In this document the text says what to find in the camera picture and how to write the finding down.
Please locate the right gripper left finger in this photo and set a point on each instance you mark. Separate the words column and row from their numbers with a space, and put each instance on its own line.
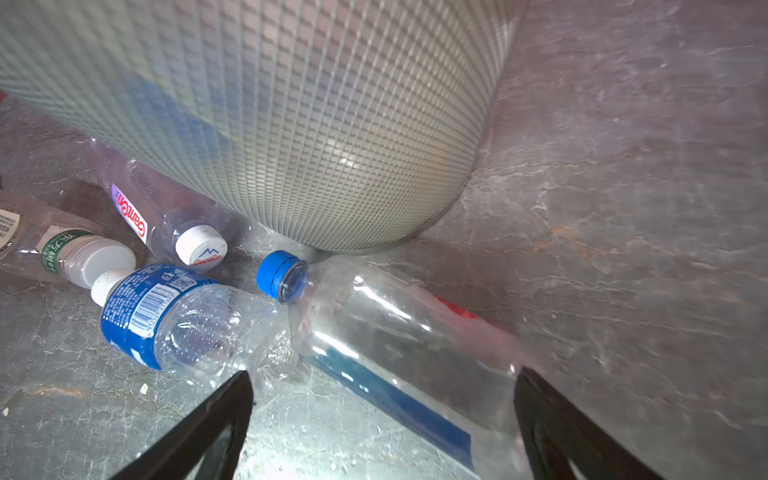
column 208, row 441

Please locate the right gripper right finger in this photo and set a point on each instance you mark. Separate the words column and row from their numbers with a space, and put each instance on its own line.
column 561, row 440

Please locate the blue label bottle white cap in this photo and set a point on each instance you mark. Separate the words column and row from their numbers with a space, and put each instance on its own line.
column 173, row 320

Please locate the green label small bottle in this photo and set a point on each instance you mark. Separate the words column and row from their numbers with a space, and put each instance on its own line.
column 77, row 256

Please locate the purple label clear bottle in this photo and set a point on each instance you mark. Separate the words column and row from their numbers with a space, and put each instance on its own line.
column 175, row 223

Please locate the grey mesh waste bin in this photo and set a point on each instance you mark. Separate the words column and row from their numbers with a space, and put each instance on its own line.
column 344, row 125

